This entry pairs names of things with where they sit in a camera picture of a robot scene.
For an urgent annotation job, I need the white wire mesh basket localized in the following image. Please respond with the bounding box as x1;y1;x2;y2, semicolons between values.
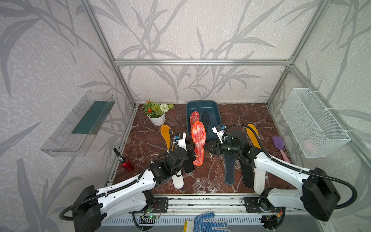
281;88;351;159

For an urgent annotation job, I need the red orange-edged insole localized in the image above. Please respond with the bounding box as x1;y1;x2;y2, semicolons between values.
192;121;206;166
189;111;200;129

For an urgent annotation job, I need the white insole left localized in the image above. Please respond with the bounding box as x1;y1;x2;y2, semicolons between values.
172;170;184;189

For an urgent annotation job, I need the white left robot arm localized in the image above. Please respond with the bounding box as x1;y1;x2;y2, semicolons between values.
59;141;195;232

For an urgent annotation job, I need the blue white work glove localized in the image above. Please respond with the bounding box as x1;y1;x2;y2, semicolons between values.
183;212;230;232

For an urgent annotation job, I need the yellow fuzzy insole left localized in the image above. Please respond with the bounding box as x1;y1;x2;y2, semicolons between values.
160;124;173;152

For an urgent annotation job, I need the white insole right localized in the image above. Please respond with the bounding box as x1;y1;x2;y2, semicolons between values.
253;168;266;194

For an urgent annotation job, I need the potted artificial plant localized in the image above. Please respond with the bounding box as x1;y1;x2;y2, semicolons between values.
143;100;174;126

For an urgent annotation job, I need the black insole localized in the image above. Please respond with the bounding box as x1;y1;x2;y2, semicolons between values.
239;158;254;189
183;160;194;173

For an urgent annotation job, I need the teal plastic storage box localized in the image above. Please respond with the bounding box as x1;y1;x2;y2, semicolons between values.
186;100;222;142

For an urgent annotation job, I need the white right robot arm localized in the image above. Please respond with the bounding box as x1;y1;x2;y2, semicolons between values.
204;125;357;221

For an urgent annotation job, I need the yellow fuzzy insole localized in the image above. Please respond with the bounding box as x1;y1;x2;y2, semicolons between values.
246;124;261;149
160;124;173;152

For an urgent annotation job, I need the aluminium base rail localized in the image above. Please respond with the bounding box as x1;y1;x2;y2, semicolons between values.
83;193;328;217

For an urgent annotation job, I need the black insole right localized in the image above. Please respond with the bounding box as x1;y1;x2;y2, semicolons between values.
239;158;254;189

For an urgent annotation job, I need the clear acrylic wall shelf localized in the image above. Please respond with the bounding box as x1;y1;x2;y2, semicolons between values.
41;90;116;158

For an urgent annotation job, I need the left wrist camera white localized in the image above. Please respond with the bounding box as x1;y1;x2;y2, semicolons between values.
173;132;187;150

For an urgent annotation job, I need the white insole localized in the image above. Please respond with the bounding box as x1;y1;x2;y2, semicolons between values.
253;168;266;194
172;170;184;189

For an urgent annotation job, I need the yellow fuzzy insole right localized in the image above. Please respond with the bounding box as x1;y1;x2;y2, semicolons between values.
246;124;261;149

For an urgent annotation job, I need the dark grey fuzzy insole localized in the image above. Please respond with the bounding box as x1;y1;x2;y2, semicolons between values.
200;111;211;132

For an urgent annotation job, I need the black insole left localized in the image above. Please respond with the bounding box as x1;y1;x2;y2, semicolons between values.
183;160;194;173

